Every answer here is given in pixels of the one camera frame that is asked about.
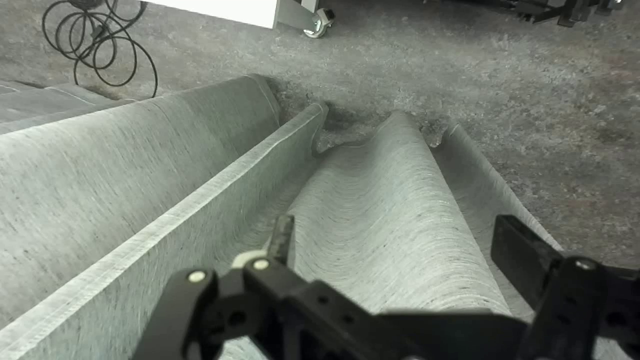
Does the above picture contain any grey fabric curtain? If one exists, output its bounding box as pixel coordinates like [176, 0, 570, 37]
[0, 75, 572, 360]

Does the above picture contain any black coiled cable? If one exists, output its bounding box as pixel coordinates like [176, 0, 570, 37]
[39, 0, 159, 99]

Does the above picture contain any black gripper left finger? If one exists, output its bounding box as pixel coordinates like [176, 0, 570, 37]
[130, 213, 376, 360]

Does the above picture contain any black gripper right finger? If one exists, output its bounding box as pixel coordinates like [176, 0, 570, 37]
[490, 213, 640, 360]

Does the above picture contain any white cabinet on caster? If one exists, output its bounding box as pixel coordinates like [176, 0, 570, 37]
[143, 0, 335, 37]

